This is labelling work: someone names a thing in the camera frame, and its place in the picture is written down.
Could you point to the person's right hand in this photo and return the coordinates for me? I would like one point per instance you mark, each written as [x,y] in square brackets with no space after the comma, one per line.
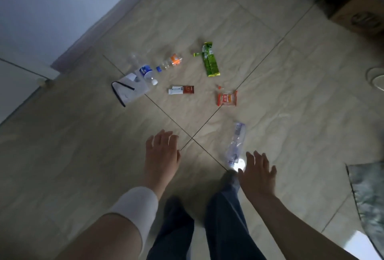
[258,178]

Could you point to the person's left hand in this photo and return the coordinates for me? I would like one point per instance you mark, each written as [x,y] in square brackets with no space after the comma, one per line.
[162,160]

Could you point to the person's right little finger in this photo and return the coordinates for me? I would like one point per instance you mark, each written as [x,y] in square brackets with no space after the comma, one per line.
[273,172]

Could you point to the person's left thumb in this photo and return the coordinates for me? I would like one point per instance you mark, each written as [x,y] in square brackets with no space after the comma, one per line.
[179,157]

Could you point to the person's right thumb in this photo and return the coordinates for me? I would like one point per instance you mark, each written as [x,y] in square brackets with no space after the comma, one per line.
[241,175]

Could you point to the person's left middle finger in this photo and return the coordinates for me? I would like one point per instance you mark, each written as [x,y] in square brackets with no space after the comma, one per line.
[166,138]

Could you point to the person's right middle finger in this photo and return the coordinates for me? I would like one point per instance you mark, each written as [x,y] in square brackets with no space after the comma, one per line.
[258,159]

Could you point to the person's left little finger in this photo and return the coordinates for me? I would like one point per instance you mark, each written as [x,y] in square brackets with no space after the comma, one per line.
[149,142]

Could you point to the person's left forearm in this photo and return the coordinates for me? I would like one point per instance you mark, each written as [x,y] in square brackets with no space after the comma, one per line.
[105,238]

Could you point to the person's right forearm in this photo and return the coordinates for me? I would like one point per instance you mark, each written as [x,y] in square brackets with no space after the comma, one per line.
[297,232]

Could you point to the clear empty plastic bottle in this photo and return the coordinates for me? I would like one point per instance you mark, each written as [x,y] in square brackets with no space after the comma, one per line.
[236,145]

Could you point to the person's right leg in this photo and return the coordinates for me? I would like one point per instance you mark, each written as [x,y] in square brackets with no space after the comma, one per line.
[229,220]

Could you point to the person's leg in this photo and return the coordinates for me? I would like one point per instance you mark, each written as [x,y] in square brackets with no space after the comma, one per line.
[174,229]
[229,220]

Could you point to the red and white packet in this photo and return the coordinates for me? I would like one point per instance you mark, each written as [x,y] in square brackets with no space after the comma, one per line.
[181,90]

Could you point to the clear bag with black edge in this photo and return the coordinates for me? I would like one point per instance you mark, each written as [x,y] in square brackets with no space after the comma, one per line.
[129,88]

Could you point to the blue label plastic bottle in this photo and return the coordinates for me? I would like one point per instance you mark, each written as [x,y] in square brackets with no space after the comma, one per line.
[147,74]

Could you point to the white wristband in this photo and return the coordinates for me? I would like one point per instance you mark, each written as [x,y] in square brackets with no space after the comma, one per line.
[136,208]

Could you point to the orange snack packet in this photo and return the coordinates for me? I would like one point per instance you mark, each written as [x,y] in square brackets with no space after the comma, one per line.
[227,98]

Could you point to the person's left leg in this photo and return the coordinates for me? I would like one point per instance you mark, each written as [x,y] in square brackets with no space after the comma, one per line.
[174,229]

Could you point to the orange label plastic bottle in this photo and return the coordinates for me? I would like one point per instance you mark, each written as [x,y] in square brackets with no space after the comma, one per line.
[171,62]

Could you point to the green snack wrapper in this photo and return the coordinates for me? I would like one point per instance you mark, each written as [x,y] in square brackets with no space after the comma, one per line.
[210,60]

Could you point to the grey patterned cloth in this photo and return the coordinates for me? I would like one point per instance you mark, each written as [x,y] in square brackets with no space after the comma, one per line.
[369,196]

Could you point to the white round object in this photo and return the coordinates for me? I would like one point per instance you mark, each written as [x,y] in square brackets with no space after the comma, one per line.
[376,78]

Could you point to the brown cardboard box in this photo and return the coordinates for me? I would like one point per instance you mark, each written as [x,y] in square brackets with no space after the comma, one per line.
[358,13]

